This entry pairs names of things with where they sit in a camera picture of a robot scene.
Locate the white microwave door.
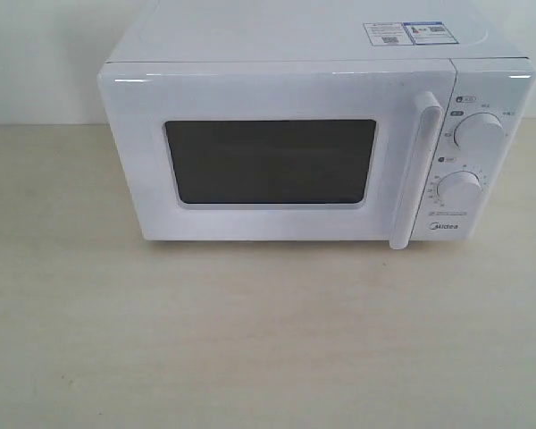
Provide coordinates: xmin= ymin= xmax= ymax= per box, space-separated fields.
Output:
xmin=98 ymin=60 xmax=456 ymax=249

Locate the white Midea microwave body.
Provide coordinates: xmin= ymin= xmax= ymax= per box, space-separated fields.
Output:
xmin=103 ymin=1 xmax=536 ymax=244

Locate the lower white timer knob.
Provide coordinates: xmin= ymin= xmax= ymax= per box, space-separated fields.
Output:
xmin=437 ymin=171 xmax=482 ymax=209

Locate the blue white warning sticker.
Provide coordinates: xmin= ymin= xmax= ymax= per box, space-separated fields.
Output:
xmin=363 ymin=21 xmax=458 ymax=46

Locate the upper white power knob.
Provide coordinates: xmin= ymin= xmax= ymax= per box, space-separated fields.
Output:
xmin=453 ymin=113 xmax=506 ymax=155

